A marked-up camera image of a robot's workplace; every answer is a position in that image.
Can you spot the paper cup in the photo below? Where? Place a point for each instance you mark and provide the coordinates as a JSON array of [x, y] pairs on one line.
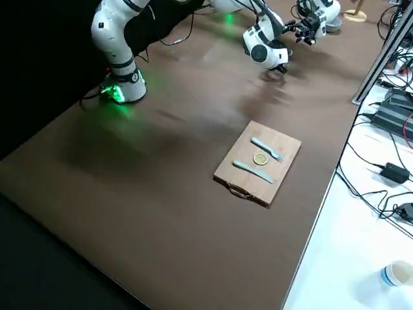
[[395, 274]]

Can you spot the pale green plastic fork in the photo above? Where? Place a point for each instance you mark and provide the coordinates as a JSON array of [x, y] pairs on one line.
[[266, 148]]

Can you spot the aluminium frame post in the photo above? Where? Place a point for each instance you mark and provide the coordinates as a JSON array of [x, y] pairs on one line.
[[377, 64]]

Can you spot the black electronics box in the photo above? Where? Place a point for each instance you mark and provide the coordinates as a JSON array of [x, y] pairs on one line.
[[393, 113]]

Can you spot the pale green plastic knife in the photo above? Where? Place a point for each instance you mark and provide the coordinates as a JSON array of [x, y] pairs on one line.
[[253, 171]]

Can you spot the wooden mug stand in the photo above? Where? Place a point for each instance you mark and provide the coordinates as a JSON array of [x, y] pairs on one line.
[[355, 15]]

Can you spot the wooden cutting board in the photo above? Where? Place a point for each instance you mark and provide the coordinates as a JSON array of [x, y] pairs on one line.
[[245, 171]]

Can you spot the black power brick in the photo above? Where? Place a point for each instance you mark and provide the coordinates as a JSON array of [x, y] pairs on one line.
[[394, 172]]

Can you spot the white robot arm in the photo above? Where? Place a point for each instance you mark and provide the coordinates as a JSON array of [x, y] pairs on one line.
[[109, 38], [332, 9]]

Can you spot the white bowl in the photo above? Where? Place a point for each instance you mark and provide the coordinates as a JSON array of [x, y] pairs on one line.
[[335, 26]]

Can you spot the yellow lemon slice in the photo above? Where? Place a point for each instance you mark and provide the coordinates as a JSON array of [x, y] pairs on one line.
[[259, 158]]

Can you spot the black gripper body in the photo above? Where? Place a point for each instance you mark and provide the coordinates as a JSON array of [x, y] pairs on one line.
[[312, 23], [279, 68]]

